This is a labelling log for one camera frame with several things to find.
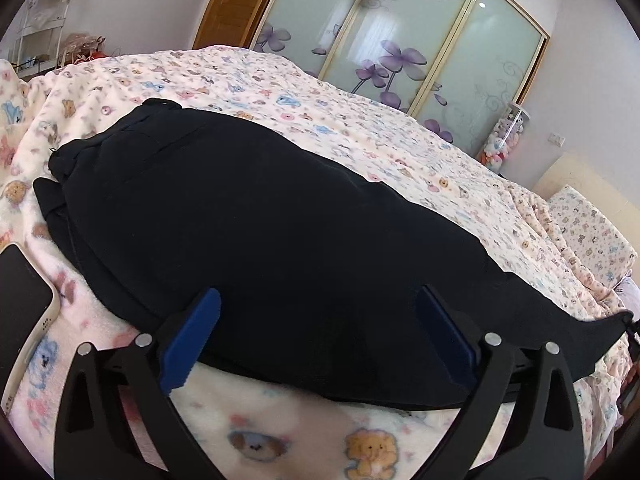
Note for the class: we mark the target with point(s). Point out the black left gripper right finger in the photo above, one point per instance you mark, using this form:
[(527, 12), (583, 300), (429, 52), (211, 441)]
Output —
[(520, 419)]

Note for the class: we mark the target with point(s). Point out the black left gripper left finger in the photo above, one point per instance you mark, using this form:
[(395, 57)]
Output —
[(93, 439)]

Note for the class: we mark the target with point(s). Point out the dark navy pants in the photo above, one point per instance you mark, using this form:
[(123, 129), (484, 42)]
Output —
[(317, 268)]

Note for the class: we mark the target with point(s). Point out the small-print patterned pillow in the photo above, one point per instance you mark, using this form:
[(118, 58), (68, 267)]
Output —
[(594, 239)]

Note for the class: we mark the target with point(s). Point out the cream headboard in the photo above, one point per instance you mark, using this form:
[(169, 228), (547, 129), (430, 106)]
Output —
[(569, 170)]

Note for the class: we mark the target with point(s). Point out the black smartphone cream case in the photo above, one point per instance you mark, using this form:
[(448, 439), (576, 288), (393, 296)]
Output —
[(28, 305)]

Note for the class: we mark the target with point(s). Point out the cartoon animal print fleece blanket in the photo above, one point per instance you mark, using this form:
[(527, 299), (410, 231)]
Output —
[(248, 428)]

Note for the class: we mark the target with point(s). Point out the clear tube of plush toys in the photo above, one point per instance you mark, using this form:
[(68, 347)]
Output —
[(504, 137)]

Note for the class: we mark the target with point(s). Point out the floral glass sliding wardrobe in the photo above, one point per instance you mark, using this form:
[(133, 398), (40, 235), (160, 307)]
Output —
[(454, 65)]

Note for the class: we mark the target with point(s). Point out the white desk shelf unit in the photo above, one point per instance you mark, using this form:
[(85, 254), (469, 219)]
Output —
[(37, 47)]

